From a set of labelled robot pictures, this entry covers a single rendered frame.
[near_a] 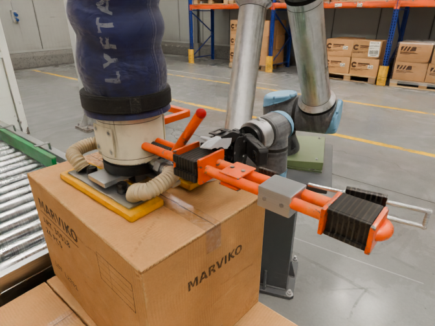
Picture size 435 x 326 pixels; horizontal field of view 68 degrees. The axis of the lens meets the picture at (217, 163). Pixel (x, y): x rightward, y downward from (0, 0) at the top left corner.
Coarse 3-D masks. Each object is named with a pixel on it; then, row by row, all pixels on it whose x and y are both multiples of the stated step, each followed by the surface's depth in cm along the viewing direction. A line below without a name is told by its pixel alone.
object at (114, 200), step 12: (96, 168) 89; (72, 180) 89; (84, 180) 87; (84, 192) 86; (96, 192) 83; (108, 192) 82; (120, 192) 81; (108, 204) 78; (120, 204) 78; (132, 204) 77; (144, 204) 78; (156, 204) 78; (132, 216) 74
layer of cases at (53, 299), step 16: (32, 288) 108; (48, 288) 108; (64, 288) 108; (16, 304) 102; (32, 304) 102; (48, 304) 102; (64, 304) 102; (256, 304) 102; (0, 320) 97; (16, 320) 97; (32, 320) 97; (48, 320) 97; (64, 320) 97; (80, 320) 97; (240, 320) 97; (256, 320) 97; (272, 320) 97; (288, 320) 97
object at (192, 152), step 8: (192, 144) 76; (176, 152) 72; (184, 152) 74; (192, 152) 74; (200, 152) 74; (208, 152) 74; (216, 152) 71; (176, 160) 71; (184, 160) 69; (192, 160) 68; (200, 160) 67; (208, 160) 70; (216, 160) 72; (176, 168) 72; (184, 168) 71; (192, 168) 68; (200, 168) 68; (184, 176) 71; (192, 176) 69; (200, 176) 69; (208, 176) 71; (200, 184) 70
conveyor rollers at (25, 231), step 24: (0, 144) 227; (0, 168) 191; (24, 168) 192; (0, 192) 168; (24, 192) 168; (0, 216) 146; (24, 216) 146; (0, 240) 131; (24, 240) 131; (0, 264) 118
